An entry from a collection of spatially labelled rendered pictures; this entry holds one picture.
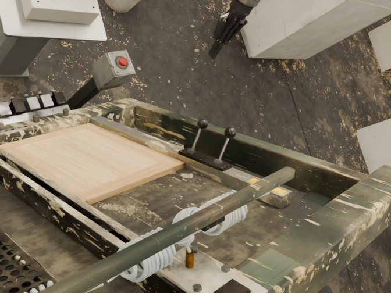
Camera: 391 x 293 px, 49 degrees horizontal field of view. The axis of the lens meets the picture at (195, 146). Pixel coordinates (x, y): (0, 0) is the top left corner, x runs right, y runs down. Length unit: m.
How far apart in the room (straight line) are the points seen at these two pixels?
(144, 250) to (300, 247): 0.41
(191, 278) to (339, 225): 0.38
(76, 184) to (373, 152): 4.20
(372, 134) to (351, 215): 4.11
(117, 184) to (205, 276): 0.59
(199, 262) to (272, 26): 3.33
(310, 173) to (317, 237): 0.52
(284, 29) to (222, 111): 0.89
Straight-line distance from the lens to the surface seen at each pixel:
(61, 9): 2.12
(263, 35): 4.07
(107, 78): 2.03
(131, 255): 0.60
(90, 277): 0.57
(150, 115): 1.92
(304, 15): 3.84
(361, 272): 4.70
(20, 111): 1.92
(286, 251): 0.90
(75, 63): 3.06
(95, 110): 1.93
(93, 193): 1.28
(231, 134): 1.37
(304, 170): 1.46
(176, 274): 0.81
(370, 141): 5.18
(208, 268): 0.82
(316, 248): 0.93
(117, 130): 1.72
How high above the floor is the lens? 2.47
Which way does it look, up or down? 48 degrees down
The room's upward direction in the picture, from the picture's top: 65 degrees clockwise
